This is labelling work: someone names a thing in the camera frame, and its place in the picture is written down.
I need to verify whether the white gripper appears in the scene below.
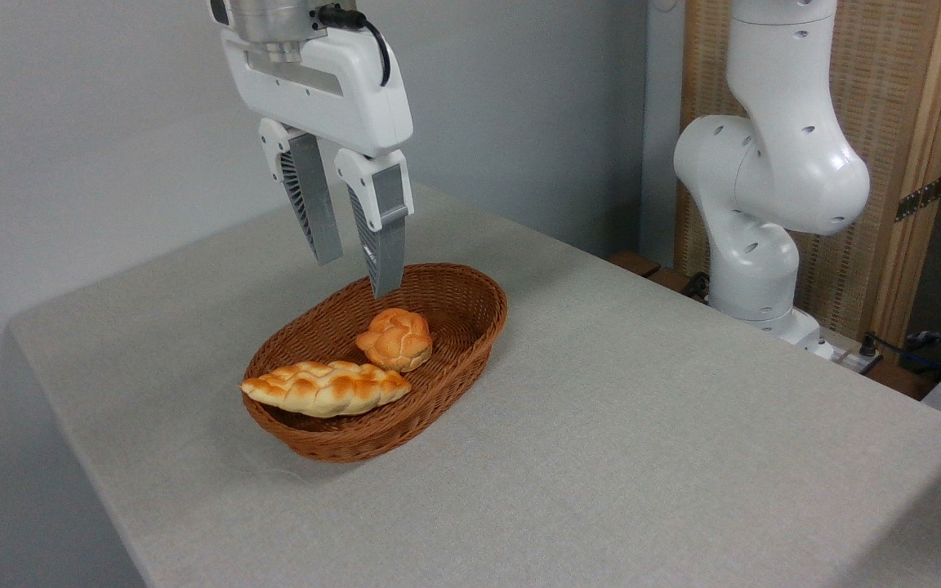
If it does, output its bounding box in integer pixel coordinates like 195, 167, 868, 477
221, 28, 416, 299

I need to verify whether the round knotted bread bun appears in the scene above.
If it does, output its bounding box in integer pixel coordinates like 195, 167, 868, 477
355, 308, 433, 373

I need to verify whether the brown wicker basket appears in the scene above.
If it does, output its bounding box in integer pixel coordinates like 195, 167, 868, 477
242, 263, 509, 464

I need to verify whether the long braided bread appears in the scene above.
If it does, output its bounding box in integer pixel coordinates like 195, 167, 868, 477
239, 360, 413, 419

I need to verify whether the brown wooden block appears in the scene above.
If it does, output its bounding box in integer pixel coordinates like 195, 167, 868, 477
607, 250, 662, 279

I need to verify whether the grey tablecloth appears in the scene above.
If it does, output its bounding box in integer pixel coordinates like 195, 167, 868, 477
7, 171, 941, 588

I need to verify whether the wooden rattan folding screen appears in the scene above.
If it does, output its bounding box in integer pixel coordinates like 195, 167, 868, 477
675, 0, 941, 352

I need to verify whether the dark metal screen hinge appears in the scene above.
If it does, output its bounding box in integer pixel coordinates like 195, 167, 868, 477
895, 176, 941, 223

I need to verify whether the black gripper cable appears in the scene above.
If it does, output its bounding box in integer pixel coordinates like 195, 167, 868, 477
317, 7, 392, 87

